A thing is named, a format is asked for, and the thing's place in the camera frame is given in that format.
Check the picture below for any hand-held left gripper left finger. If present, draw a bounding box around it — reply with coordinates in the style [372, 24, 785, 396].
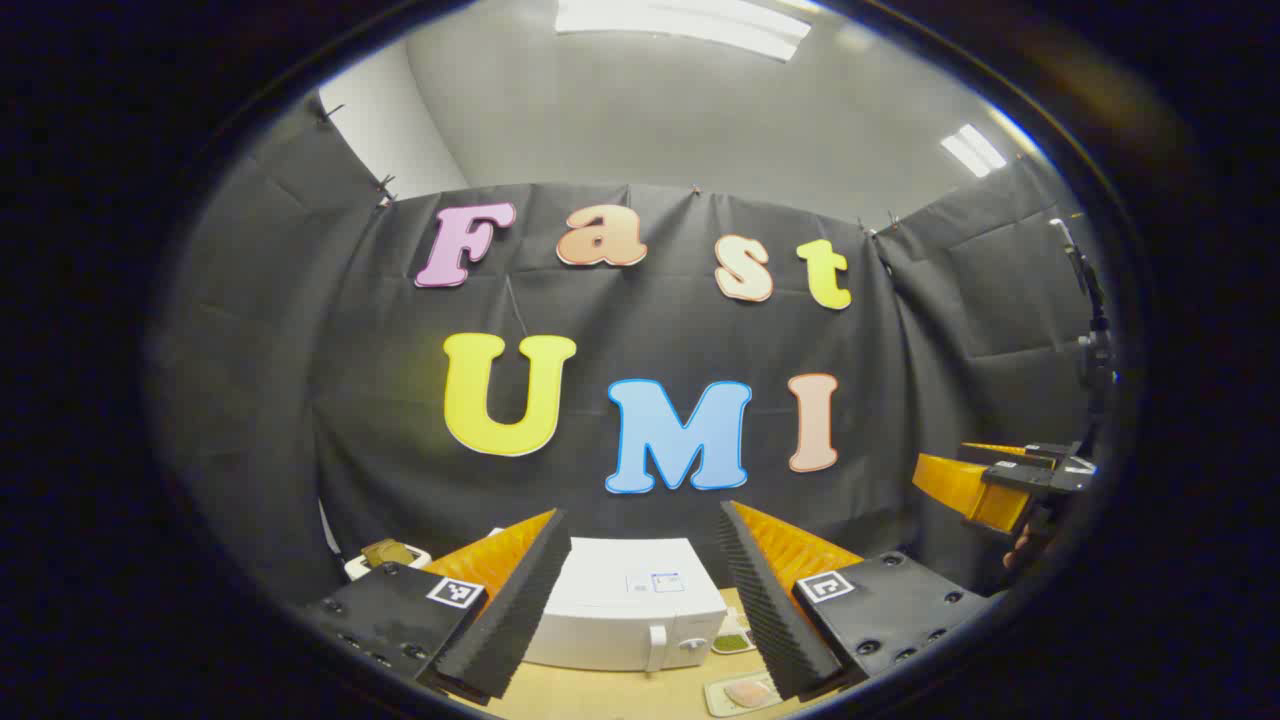
[300, 508, 573, 706]

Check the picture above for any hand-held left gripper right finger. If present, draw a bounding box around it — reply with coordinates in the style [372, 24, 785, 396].
[718, 500, 996, 701]

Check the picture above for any white microwave oven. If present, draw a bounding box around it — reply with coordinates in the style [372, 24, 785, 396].
[490, 537, 728, 673]

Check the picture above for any cream rectangular tray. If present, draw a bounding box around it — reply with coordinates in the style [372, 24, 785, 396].
[704, 672, 783, 718]

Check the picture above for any white toaster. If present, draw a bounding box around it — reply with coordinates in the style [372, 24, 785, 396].
[345, 540, 433, 581]

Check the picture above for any small ceiling light panel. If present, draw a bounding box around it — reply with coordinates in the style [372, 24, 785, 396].
[940, 123, 1007, 178]

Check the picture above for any black backdrop cloth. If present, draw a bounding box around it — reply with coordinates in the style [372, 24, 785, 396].
[150, 95, 1116, 611]

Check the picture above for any large ceiling light panel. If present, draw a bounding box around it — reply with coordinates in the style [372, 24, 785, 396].
[555, 0, 811, 61]

